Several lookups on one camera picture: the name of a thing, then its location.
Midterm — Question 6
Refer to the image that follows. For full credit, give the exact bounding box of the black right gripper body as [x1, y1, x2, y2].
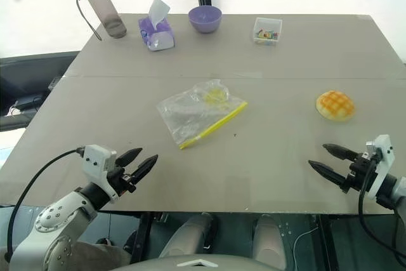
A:
[341, 152, 378, 193]

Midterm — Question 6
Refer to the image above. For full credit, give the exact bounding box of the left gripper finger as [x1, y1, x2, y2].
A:
[115, 147, 143, 168]
[130, 154, 159, 185]

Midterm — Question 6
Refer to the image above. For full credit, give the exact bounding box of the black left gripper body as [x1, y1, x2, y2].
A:
[107, 164, 138, 197]

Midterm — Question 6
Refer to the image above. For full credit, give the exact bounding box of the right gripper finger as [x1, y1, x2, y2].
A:
[322, 143, 358, 161]
[308, 160, 347, 187]

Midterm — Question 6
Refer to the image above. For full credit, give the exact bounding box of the round yellow pineapple bun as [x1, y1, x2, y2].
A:
[315, 90, 356, 122]

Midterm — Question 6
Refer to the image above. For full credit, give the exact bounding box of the clear zip bag yellow seal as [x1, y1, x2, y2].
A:
[157, 79, 249, 150]

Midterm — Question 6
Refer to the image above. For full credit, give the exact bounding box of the brown cushion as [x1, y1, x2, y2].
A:
[72, 241, 131, 271]

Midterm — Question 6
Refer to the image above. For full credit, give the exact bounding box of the grey left robot leg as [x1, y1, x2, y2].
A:
[158, 213, 219, 259]

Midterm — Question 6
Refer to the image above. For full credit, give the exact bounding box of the grey robot leg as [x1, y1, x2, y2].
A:
[158, 213, 219, 259]
[253, 215, 288, 270]

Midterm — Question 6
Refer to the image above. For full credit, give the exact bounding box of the grey right robot leg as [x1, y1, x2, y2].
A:
[253, 215, 288, 270]

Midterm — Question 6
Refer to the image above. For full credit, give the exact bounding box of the grey robot torso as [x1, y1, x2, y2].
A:
[117, 253, 286, 271]

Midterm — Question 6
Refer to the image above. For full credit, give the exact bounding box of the black device on shelf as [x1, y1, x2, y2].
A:
[14, 95, 42, 110]

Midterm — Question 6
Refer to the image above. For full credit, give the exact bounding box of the purple tissue pack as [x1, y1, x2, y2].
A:
[137, 0, 176, 52]

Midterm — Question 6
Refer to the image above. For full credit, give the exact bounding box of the dark side shelf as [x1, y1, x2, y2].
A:
[0, 50, 80, 132]

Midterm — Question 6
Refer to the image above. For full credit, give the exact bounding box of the clear box of coloured clips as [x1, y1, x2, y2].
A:
[252, 17, 284, 46]

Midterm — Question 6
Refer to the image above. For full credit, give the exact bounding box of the smoky water bottle black cap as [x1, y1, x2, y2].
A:
[75, 0, 128, 42]

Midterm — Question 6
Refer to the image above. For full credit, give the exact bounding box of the purple plastic bowl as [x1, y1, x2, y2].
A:
[188, 5, 223, 34]

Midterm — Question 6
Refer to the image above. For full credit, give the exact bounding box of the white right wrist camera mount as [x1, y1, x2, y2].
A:
[364, 134, 396, 201]

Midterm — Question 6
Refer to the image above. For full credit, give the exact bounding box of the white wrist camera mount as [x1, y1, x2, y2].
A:
[364, 134, 396, 201]
[81, 145, 119, 201]

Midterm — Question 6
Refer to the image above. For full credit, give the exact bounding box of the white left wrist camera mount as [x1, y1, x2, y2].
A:
[81, 145, 119, 201]

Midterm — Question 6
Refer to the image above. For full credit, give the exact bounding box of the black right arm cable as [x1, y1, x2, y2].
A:
[358, 153, 406, 271]

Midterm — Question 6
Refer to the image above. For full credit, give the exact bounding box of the black table frame leg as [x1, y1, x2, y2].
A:
[318, 213, 334, 271]

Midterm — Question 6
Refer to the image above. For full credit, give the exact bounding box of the thin white cable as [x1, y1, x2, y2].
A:
[293, 231, 310, 271]

